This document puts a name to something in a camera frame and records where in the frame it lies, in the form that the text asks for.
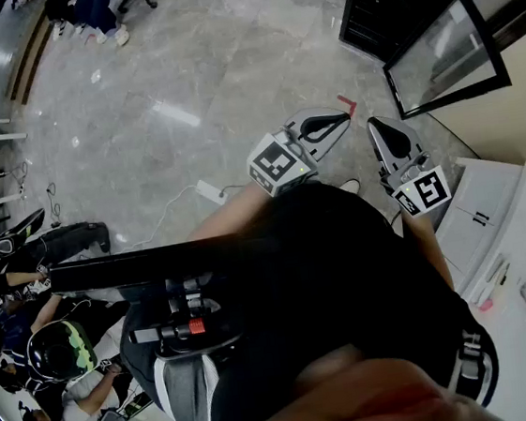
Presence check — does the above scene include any black glass-door fridge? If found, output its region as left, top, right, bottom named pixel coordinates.
left=336, top=0, right=516, bottom=127

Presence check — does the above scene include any white power strip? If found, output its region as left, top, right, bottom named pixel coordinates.
left=194, top=176, right=226, bottom=208

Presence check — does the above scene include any person's face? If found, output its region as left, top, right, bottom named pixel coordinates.
left=241, top=326, right=510, bottom=421

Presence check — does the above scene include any striped harness strap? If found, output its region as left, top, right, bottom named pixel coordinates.
left=113, top=296, right=255, bottom=421

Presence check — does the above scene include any black pen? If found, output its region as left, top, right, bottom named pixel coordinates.
left=496, top=261, right=514, bottom=288

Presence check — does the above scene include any black green helmet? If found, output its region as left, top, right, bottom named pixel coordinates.
left=23, top=317, right=99, bottom=387

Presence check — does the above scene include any black white printed strap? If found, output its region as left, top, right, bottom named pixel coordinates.
left=438, top=314, right=505, bottom=413

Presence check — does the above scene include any wooden platform step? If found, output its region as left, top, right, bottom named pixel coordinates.
left=0, top=11, right=63, bottom=108

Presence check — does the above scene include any white power cable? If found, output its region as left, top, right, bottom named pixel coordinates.
left=109, top=183, right=207, bottom=256

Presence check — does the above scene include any person's right forearm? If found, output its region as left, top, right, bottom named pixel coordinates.
left=399, top=205, right=457, bottom=297

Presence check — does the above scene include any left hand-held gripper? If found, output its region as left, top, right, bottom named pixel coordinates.
left=241, top=102, right=360, bottom=201

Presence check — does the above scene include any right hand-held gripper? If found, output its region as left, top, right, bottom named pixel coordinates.
left=366, top=109, right=455, bottom=224

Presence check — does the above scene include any person's left forearm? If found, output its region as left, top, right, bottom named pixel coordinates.
left=180, top=182, right=277, bottom=243

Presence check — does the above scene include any black plug cable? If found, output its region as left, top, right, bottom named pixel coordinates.
left=218, top=182, right=249, bottom=200

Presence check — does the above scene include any person's white shoe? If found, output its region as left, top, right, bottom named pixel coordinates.
left=337, top=176, right=363, bottom=196

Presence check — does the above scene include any white pen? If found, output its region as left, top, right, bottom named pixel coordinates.
left=481, top=251, right=509, bottom=285

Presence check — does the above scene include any person's black shirt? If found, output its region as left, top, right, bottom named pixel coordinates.
left=101, top=164, right=505, bottom=421

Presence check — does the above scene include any black chest-mounted device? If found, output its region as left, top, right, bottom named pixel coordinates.
left=46, top=231, right=279, bottom=370

